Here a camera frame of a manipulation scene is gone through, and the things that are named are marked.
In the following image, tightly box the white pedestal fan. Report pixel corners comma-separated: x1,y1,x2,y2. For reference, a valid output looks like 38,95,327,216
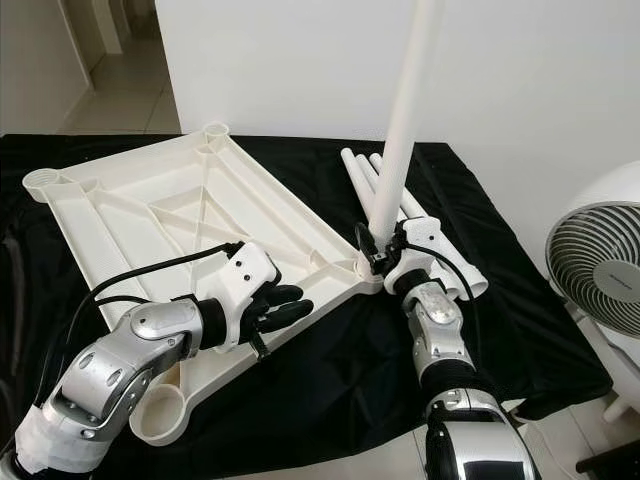
545,160,640,421

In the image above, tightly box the white plastic children tabletop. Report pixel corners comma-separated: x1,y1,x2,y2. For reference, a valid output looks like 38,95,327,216
22,122,386,447

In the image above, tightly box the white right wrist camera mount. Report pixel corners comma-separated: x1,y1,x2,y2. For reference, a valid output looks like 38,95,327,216
390,215,448,296

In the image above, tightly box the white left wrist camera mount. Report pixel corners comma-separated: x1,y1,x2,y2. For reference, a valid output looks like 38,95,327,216
210,243,279,346

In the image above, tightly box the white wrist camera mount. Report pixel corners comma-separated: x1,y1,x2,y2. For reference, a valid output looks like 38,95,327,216
390,215,448,296
210,243,279,346

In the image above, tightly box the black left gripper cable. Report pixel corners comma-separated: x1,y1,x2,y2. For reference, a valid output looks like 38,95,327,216
85,294,181,323

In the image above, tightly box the black metal shelf rack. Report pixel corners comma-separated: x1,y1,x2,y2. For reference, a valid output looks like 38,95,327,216
578,440,640,474

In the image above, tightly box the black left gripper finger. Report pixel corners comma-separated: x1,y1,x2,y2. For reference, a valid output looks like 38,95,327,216
259,284,306,312
257,299,317,337

